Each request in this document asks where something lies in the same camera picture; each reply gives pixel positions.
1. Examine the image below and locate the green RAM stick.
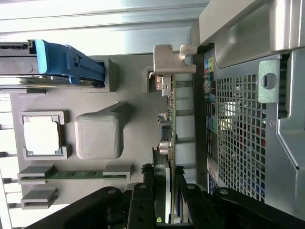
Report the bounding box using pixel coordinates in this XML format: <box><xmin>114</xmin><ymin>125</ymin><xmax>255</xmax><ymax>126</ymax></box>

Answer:
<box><xmin>19</xmin><ymin>169</ymin><xmax>129</xmax><ymax>179</ymax></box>

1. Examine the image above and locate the grey plastic parts rack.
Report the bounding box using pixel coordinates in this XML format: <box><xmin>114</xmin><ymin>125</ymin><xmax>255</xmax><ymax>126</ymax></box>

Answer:
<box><xmin>10</xmin><ymin>55</ymin><xmax>177</xmax><ymax>210</ymax></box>

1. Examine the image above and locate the open black PC case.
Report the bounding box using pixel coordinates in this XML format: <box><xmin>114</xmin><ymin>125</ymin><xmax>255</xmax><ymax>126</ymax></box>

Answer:
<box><xmin>189</xmin><ymin>0</ymin><xmax>305</xmax><ymax>220</ymax></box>

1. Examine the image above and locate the silver CPU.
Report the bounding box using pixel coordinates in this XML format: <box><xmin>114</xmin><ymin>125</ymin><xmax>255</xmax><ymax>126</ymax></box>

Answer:
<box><xmin>23</xmin><ymin>115</ymin><xmax>60</xmax><ymax>156</ymax></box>

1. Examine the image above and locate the hard disk in blue carrier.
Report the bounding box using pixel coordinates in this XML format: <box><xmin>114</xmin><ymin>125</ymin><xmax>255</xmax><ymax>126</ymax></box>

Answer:
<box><xmin>0</xmin><ymin>39</ymin><xmax>105</xmax><ymax>90</ymax></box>

